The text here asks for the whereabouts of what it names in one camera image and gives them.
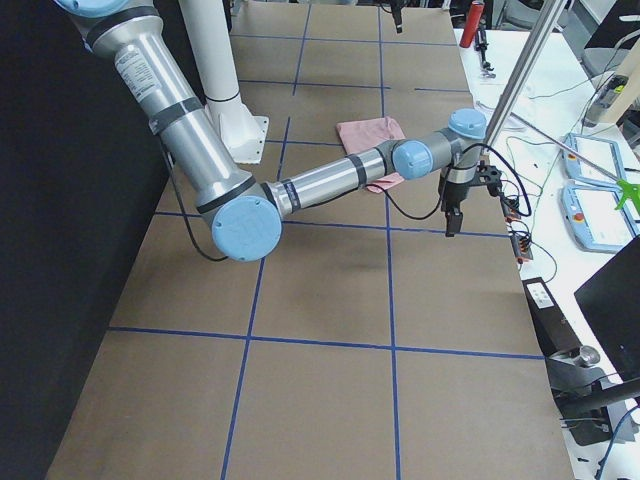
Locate black box with label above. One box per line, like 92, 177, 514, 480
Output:
522, 277, 582, 357

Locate pink Snoopy t-shirt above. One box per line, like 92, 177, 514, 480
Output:
336, 116, 406, 194

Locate orange black adapter near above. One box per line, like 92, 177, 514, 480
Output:
510, 231, 533, 265

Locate red cylinder can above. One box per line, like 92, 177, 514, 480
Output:
459, 0, 485, 48

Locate green handled reacher grabber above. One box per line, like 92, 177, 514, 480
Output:
510, 112, 640, 211

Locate orange black adapter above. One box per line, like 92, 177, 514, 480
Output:
500, 195, 522, 223
510, 231, 533, 265

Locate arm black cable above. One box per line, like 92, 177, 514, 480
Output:
162, 142, 532, 263

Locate orange black adapter far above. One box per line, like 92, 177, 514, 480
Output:
500, 195, 522, 223

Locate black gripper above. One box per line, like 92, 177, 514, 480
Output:
438, 162, 502, 237
393, 10, 403, 34

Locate far blue teach pendant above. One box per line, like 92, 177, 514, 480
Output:
562, 133, 639, 187

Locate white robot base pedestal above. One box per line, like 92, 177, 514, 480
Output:
179, 0, 269, 164

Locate aluminium frame post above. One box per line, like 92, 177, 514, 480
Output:
484, 0, 565, 146

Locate black monitor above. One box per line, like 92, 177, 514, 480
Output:
574, 238, 639, 380

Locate black selfie stick tripod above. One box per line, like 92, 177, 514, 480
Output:
474, 27, 496, 79

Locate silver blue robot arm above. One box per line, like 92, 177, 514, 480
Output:
61, 1, 487, 262
378, 0, 405, 34

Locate near blue teach pendant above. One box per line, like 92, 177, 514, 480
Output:
561, 183, 639, 254

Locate blue teach pendant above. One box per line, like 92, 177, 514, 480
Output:
561, 183, 639, 254
562, 133, 639, 187

